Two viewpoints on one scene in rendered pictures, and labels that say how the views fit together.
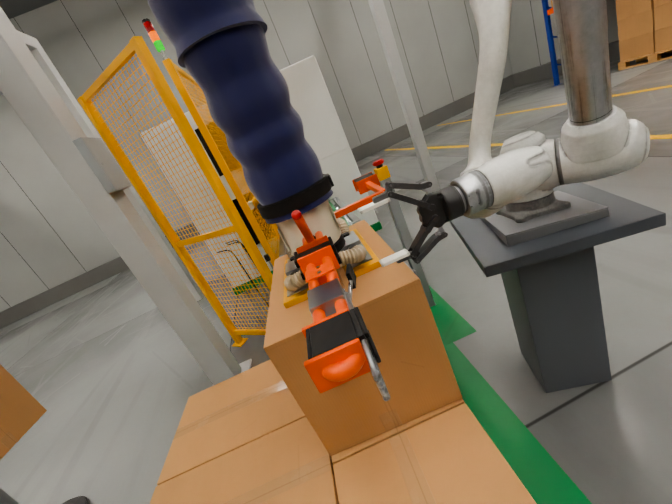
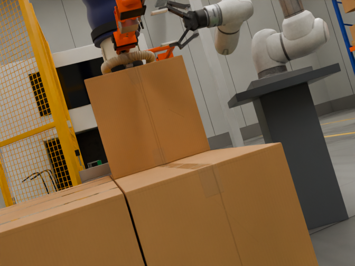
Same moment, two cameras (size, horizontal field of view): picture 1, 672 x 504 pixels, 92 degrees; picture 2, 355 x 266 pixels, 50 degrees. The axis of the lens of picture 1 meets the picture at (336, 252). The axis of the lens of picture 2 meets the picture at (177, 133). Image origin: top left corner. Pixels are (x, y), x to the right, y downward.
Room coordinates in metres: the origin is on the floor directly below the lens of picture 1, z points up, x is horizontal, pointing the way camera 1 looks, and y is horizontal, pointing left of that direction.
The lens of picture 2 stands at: (-0.81, 0.26, 0.62)
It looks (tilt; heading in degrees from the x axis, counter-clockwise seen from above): 1 degrees up; 348
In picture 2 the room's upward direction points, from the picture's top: 17 degrees counter-clockwise
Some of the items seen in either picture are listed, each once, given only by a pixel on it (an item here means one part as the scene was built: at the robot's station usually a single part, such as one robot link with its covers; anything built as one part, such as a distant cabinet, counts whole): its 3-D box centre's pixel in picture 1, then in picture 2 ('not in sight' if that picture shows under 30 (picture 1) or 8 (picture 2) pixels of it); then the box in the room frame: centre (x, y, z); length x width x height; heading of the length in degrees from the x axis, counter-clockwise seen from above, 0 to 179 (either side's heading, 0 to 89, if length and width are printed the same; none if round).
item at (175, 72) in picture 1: (250, 195); (68, 126); (3.09, 0.50, 1.05); 1.17 x 0.10 x 2.10; 1
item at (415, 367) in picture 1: (350, 315); (141, 122); (0.97, 0.04, 0.75); 0.60 x 0.40 x 0.40; 179
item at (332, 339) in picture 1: (334, 347); (128, 7); (0.37, 0.06, 1.07); 0.08 x 0.07 x 0.05; 179
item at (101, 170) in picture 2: not in sight; (142, 158); (1.32, 0.06, 0.58); 0.70 x 0.03 x 0.06; 91
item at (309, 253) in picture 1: (317, 257); (124, 39); (0.72, 0.05, 1.07); 0.10 x 0.08 x 0.06; 89
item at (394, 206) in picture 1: (406, 241); not in sight; (1.90, -0.44, 0.50); 0.07 x 0.07 x 1.00; 1
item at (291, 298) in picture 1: (297, 271); not in sight; (0.98, 0.14, 0.97); 0.34 x 0.10 x 0.05; 179
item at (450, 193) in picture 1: (438, 208); (194, 20); (0.69, -0.25, 1.07); 0.09 x 0.07 x 0.08; 89
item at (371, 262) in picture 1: (351, 246); not in sight; (0.97, -0.05, 0.97); 0.34 x 0.10 x 0.05; 179
